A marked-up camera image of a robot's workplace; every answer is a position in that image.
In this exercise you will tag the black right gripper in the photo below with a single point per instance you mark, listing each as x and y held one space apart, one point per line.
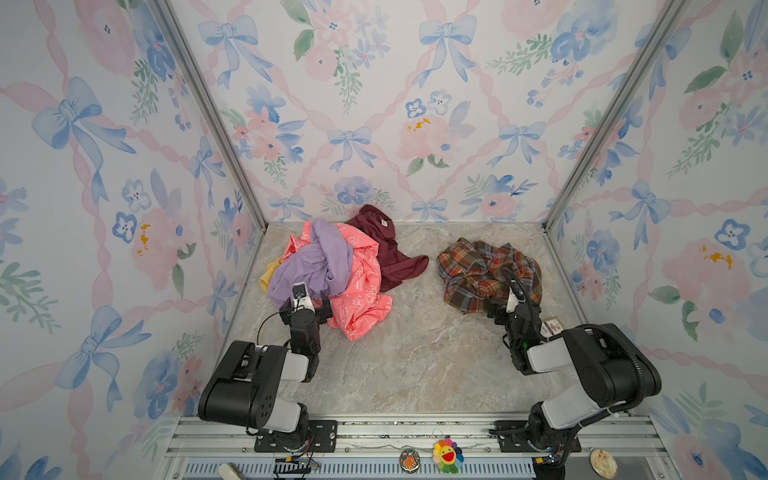
500 309

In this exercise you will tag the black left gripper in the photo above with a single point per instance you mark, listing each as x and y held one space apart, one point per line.
322 311

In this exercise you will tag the plaid tartan cloth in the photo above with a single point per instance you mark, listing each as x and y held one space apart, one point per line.
474 274

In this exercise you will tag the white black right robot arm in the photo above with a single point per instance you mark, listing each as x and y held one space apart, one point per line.
612 375

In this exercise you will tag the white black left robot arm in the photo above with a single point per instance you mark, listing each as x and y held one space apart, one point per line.
243 390

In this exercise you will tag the pink patterned cloth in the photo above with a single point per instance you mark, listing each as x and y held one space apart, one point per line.
362 306

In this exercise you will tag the yellow cloth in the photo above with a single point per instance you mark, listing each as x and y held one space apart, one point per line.
265 279

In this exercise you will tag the lavender purple cloth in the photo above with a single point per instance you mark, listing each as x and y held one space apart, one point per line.
324 265

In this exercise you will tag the maroon cloth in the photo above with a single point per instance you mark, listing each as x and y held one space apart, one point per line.
395 267

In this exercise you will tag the small card on table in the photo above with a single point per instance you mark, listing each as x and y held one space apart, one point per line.
551 327

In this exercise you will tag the white object at bottom edge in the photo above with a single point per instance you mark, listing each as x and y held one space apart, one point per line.
227 471

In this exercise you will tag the rainbow smiling flower toy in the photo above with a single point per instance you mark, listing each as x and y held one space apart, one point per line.
447 456

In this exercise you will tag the round beige disc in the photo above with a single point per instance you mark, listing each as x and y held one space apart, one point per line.
603 464

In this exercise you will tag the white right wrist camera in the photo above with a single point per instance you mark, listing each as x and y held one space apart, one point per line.
512 302

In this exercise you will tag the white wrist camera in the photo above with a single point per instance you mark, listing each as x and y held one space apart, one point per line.
301 298
512 302

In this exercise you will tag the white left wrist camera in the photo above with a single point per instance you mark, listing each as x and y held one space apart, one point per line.
301 298

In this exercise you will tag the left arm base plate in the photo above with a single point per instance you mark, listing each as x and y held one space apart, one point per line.
313 436

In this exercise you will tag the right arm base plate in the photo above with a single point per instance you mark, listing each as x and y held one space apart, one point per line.
527 436

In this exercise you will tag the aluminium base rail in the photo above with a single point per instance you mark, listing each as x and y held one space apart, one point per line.
368 447

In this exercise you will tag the aluminium corner post right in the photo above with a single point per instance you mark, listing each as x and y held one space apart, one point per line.
660 32

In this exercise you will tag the aluminium corner post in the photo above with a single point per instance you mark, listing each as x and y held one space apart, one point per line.
660 32
169 24

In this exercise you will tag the aluminium corner post left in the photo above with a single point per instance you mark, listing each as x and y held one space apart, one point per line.
169 24

